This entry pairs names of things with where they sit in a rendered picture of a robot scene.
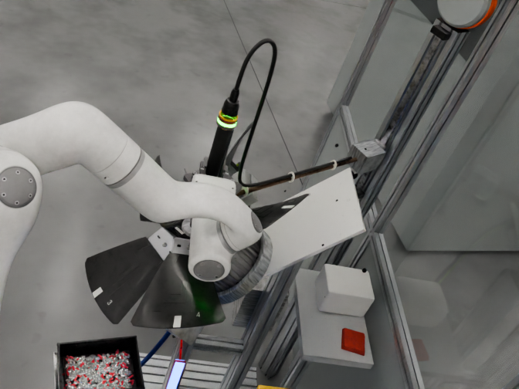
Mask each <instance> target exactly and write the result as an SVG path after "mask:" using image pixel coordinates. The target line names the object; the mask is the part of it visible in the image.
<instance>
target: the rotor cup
mask: <svg viewBox="0 0 519 389"><path fill-rule="evenodd" d="M183 221H184V219H181V220H176V221H172V222H164V223H160V225H161V227H162V228H163V229H164V230H165V231H166V232H167V233H169V234H170V235H171V236H172V237H173V238H186V239H190V237H189V236H187V235H186V234H185V233H184V234H181V233H180V232H179V231H178V230H177V229H176V227H178V228H179V229H180V230H181V231H182V228H181V226H182V222H183ZM182 232H183V231H182Z"/></svg>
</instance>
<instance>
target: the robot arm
mask: <svg viewBox="0 0 519 389"><path fill-rule="evenodd" d="M75 164H81V165H82V166H84V167H85V168H86V169H87V170H88V171H89V172H90V173H92V174H93V175H94V176H95V177H97V178H98V179H99V180H100V181H102V182H103V183H104V184H105V185H106V186H107V187H108V188H110V189H111V190H112V191H114V192H115V193H116V194H117V195H119V196H120V197H121V198H123V199H124V200H125V201H126V202H127V203H128V204H129V205H131V206H132V207H133V208H135V209H136V210H137V211H138V212H140V213H141V214H142V215H143V216H144V217H145V218H147V219H149V220H151V221H153V222H157V223H164V222H172V221H176V220H181V219H187V218H189V221H190V222H192V228H191V238H190V248H189V257H188V271H189V272H190V273H191V275H192V276H194V277H195V278H196V279H199V280H202V281H205V282H215V281H219V280H221V279H224V278H225V277H226V276H227V275H228V274H229V272H230V269H231V258H232V257H233V255H234V254H235V253H237V252H238V251H240V250H242V249H244V248H246V247H249V246H251V245H253V244H254V243H256V242H257V241H258V240H259V239H260V238H261V236H262V234H263V227H262V225H261V222H260V220H259V218H258V217H257V216H256V214H255V213H254V212H253V211H252V210H251V209H250V208H249V207H248V206H247V205H246V204H245V203H244V202H243V201H242V200H241V199H240V198H238V197H237V196H236V195H237V194H238V193H239V192H240V191H241V190H242V187H243V186H242V185H241V184H240V183H238V182H237V181H235V179H233V178H232V177H231V176H230V175H229V172H228V166H226V161H224V164H223V166H222V170H221V174H220V178H218V177H214V176H209V175H206V169H207V164H208V158H207V157H206V156H205V158H204V161H201V163H200V168H199V169H198V170H196V171H193V172H192V173H187V174H185V175H184V178H183V179H184V181H185V182H181V181H176V180H174V179H173V178H172V177H171V176H169V175H168V174H167V173H166V172H165V171H164V170H163V169H162V168H161V167H160V166H159V165H158V164H157V163H156V162H155V161H154V160H153V159H152V158H151V157H150V156H149V155H148V154H147V153H146V152H144V151H143V150H142V149H141V148H140V147H139V146H138V145H137V144H136V143H135V142H134V141H133V140H132V139H131V138H129V136H127V135H126V134H125V132H123V131H122V129H120V128H119V127H118V126H117V125H116V124H115V123H114V122H113V121H112V120H111V119H110V118H109V117H108V116H106V115H105V114H104V113H103V112H101V111H100V110H98V109H97V108H96V107H94V106H92V105H90V104H88V103H84V102H80V101H70V102H65V103H60V104H57V105H55V106H52V107H49V108H46V109H44V110H41V111H39V112H38V113H34V114H32V115H29V116H27V117H23V118H22V119H19V120H15V121H12V122H9V123H5V124H2V125H0V309H1V305H2V298H3V295H4V291H5V284H6V280H7V278H8V273H9V270H10V268H11V265H12V262H13V260H14V258H15V255H16V253H17V252H18V250H19V248H20V247H21V245H22V243H23V242H24V241H25V239H26V237H27V236H28V234H29V233H30V231H31V230H32V227H33V225H34V224H35V222H36V219H37V216H38V213H39V209H40V205H41V200H42V179H41V176H40V175H43V174H48V173H50V172H53V171H58V170H60V169H63V168H66V167H70V166H73V165H75Z"/></svg>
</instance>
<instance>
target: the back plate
mask: <svg viewBox="0 0 519 389"><path fill-rule="evenodd" d="M305 194H309V195H308V196H307V197H306V198H305V199H304V200H303V201H302V202H301V203H299V204H298V205H297V206H296V207H294V208H293V209H292V210H290V211H289V212H287V213H286V214H285V215H284V216H283V217H281V218H280V219H278V220H277V221H276V222H274V223H273V224H272V225H271V226H269V227H268V228H265V229H264V231H265V232H266V233H267V234H268V236H269V237H270V239H271V241H272V245H273V254H272V258H271V261H270V264H269V267H268V269H267V271H266V273H265V274H264V276H263V278H262V279H264V278H266V277H267V276H270V275H272V274H274V273H276V272H279V271H280V270H283V269H285V268H287V267H289V266H292V265H294V264H296V263H298V262H300V261H303V260H305V259H307V258H309V257H311V256H313V255H316V254H317V253H319V252H323V251H324V250H326V249H329V248H331V247H333V246H335V245H337V244H339V243H342V242H344V241H346V240H348V239H350V238H353V237H355V236H356V235H359V234H361V233H363V232H366V230H365V224H364V220H363V217H362V213H361V208H360V205H359V200H358V195H357V192H356V188H355V185H354V178H353V175H352V172H351V169H350V168H348V169H346V170H344V171H342V172H340V173H338V174H336V175H334V176H332V177H330V178H328V179H326V180H324V181H322V182H320V183H318V184H316V185H314V186H313V187H311V188H308V189H307V190H305V191H302V192H301V193H299V194H296V195H294V196H293V197H291V198H288V199H287V200H290V199H292V198H296V197H299V196H301V195H305ZM287 200H285V201H287Z"/></svg>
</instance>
